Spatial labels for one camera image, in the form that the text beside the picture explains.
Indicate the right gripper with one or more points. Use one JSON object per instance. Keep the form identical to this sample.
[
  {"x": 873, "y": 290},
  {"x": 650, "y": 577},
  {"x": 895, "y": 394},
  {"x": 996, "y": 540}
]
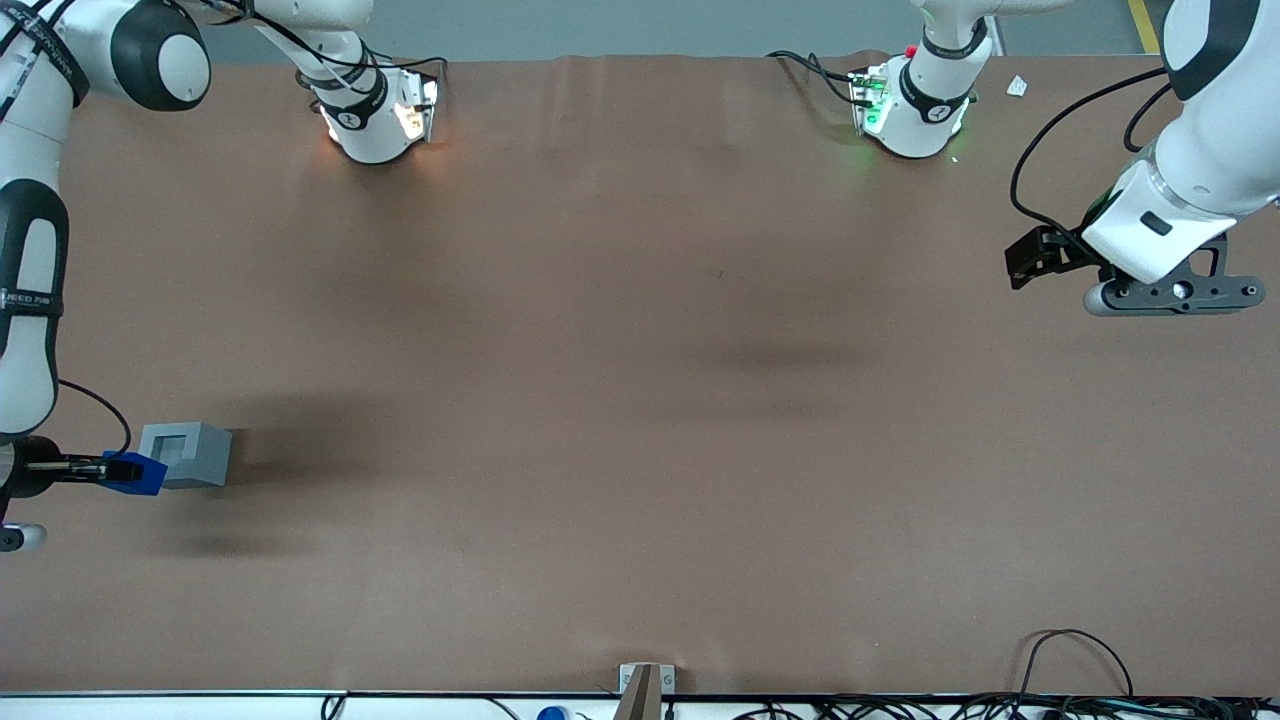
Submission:
[{"x": 32, "y": 470}]

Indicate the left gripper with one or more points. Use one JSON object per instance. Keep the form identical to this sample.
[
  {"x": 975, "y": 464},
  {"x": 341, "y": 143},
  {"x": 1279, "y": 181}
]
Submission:
[{"x": 1066, "y": 256}]

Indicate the blue plastic insert part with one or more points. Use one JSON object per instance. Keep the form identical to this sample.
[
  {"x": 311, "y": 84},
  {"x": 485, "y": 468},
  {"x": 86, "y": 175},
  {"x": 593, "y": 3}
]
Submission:
[{"x": 150, "y": 486}]

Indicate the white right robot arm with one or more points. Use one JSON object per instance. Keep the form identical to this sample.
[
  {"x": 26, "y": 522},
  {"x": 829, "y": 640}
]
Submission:
[{"x": 25, "y": 140}]

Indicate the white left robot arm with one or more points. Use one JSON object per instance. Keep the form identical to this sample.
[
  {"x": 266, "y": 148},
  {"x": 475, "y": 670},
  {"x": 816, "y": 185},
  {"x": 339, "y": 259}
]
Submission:
[{"x": 1220, "y": 150}]

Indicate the gray square base block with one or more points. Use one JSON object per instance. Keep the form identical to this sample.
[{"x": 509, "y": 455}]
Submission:
[{"x": 205, "y": 455}]

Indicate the white paper scrap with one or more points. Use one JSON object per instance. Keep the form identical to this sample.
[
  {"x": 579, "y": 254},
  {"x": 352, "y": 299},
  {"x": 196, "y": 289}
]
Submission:
[{"x": 1018, "y": 86}]

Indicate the paper table cover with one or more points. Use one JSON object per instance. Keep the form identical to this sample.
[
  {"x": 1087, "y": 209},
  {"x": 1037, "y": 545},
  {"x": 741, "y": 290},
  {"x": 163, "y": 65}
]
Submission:
[{"x": 640, "y": 450}]

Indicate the gray metal bracket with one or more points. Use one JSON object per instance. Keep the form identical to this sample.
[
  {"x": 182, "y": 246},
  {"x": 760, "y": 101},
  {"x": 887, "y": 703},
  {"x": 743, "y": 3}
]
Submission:
[{"x": 627, "y": 678}]

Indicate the brown wooden post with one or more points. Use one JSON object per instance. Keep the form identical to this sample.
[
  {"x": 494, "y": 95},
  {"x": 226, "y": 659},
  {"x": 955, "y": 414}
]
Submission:
[{"x": 640, "y": 700}]

